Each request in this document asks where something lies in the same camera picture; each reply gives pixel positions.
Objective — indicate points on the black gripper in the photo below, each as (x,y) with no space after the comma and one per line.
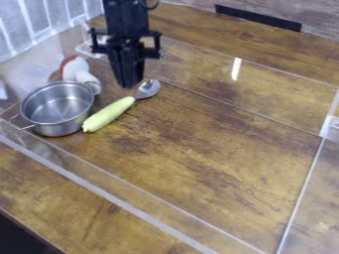
(105,43)

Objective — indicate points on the clear acrylic stand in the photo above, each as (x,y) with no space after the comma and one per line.
(83,48)

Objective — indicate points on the clear acrylic front barrier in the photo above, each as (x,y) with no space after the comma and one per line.
(171,219)

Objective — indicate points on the black strip on table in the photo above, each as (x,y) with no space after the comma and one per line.
(259,18)

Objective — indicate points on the red and white toy mushroom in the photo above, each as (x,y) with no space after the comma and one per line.
(75,70)

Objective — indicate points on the green handled metal spoon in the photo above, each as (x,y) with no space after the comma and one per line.
(107,114)

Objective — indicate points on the stainless steel pot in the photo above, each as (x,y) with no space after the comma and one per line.
(56,108)

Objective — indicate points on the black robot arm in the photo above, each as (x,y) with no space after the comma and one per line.
(127,19)

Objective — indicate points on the clear acrylic barrier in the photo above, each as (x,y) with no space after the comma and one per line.
(312,229)
(171,219)

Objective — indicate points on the clear acrylic right barrier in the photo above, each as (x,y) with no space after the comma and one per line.
(312,229)

